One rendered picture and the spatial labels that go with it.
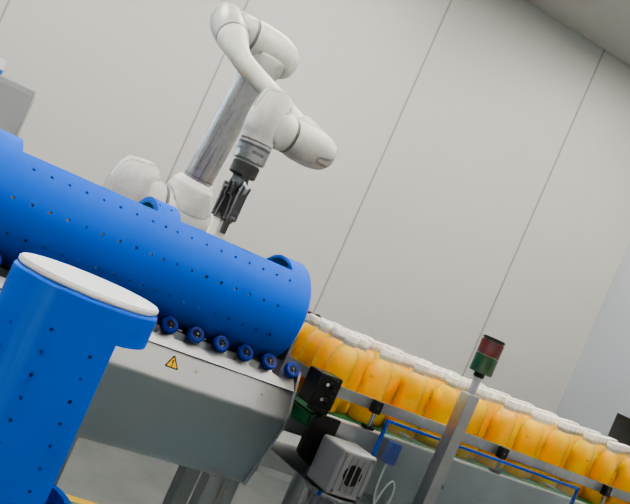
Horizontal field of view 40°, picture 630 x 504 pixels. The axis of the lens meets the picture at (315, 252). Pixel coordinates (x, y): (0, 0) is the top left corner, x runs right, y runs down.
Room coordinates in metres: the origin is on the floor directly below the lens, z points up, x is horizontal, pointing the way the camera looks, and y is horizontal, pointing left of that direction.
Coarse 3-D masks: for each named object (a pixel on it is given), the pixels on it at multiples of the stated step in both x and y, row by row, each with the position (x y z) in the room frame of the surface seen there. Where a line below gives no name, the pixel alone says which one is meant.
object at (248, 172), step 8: (240, 160) 2.25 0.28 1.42; (232, 168) 2.25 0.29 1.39; (240, 168) 2.24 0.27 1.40; (248, 168) 2.24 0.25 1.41; (256, 168) 2.26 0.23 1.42; (232, 176) 2.30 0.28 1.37; (240, 176) 2.25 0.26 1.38; (248, 176) 2.25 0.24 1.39; (256, 176) 2.27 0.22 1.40; (240, 184) 2.24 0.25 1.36
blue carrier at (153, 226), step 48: (0, 144) 1.86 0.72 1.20; (0, 192) 1.83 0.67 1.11; (48, 192) 1.89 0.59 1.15; (96, 192) 1.96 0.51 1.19; (0, 240) 1.88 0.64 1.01; (48, 240) 1.90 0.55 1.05; (96, 240) 1.95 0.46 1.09; (144, 240) 2.01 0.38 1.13; (192, 240) 2.08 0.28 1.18; (144, 288) 2.04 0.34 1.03; (192, 288) 2.08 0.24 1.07; (240, 288) 2.14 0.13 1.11; (288, 288) 2.22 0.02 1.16; (240, 336) 2.20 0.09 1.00; (288, 336) 2.24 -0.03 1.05
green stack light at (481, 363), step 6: (474, 354) 2.27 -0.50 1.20; (480, 354) 2.24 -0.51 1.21; (474, 360) 2.26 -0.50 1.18; (480, 360) 2.24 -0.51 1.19; (486, 360) 2.24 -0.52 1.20; (492, 360) 2.24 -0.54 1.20; (474, 366) 2.25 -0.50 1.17; (480, 366) 2.24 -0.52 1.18; (486, 366) 2.23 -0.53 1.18; (492, 366) 2.24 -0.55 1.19; (480, 372) 2.24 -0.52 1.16; (486, 372) 2.24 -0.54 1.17; (492, 372) 2.25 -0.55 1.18
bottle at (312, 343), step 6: (318, 330) 2.45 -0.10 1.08; (324, 330) 2.44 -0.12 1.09; (312, 336) 2.44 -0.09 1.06; (318, 336) 2.43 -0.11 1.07; (324, 336) 2.43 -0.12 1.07; (306, 342) 2.45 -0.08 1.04; (312, 342) 2.43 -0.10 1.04; (318, 342) 2.43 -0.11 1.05; (306, 348) 2.44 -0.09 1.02; (312, 348) 2.43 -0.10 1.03; (300, 354) 2.45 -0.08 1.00; (306, 354) 2.43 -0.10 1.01; (312, 354) 2.43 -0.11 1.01; (300, 360) 2.44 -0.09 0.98; (306, 360) 2.43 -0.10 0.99; (300, 378) 2.43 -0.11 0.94; (300, 384) 2.43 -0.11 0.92
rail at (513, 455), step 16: (352, 400) 2.28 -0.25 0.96; (368, 400) 2.31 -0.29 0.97; (400, 416) 2.37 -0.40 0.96; (416, 416) 2.39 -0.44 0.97; (480, 448) 2.53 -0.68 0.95; (496, 448) 2.56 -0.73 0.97; (528, 464) 2.63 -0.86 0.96; (544, 464) 2.67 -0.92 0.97; (576, 480) 2.75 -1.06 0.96; (592, 480) 2.78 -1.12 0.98; (624, 496) 2.87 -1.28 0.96
